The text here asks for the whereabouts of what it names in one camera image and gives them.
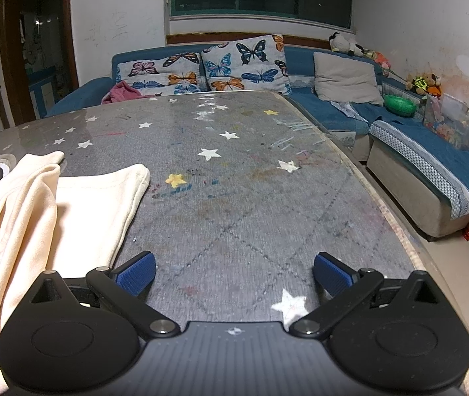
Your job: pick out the square butterfly-print pillow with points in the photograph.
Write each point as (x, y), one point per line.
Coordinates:
(246, 64)

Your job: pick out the clear plastic storage box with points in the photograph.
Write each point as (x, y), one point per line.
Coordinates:
(451, 121)

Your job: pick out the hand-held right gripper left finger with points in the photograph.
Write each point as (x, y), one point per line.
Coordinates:
(137, 275)

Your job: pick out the blue-white patterned cloth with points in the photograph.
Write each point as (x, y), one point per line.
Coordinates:
(348, 110)

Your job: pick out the green bowl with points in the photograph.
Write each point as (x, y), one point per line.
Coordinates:
(400, 105)

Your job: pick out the orange plush toy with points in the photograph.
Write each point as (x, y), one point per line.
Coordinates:
(378, 57)

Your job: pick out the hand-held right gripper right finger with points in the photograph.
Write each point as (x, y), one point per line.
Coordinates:
(333, 275)

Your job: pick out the black-and-white plush toy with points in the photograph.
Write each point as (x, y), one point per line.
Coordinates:
(343, 43)

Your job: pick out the yellow green plush toy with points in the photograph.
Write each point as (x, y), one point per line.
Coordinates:
(424, 84)

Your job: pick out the cream shirt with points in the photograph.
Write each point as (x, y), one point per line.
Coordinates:
(32, 222)

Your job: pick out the brown wooden door frame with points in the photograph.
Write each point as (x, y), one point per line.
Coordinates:
(5, 49)

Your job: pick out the grey star-print tablecloth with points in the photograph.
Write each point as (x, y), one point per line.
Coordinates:
(234, 198)

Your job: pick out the pink cloth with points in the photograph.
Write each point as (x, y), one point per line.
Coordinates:
(123, 93)

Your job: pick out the beige pillow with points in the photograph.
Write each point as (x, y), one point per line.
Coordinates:
(343, 78)

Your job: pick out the blue corner sofa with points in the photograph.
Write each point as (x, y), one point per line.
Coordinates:
(420, 152)

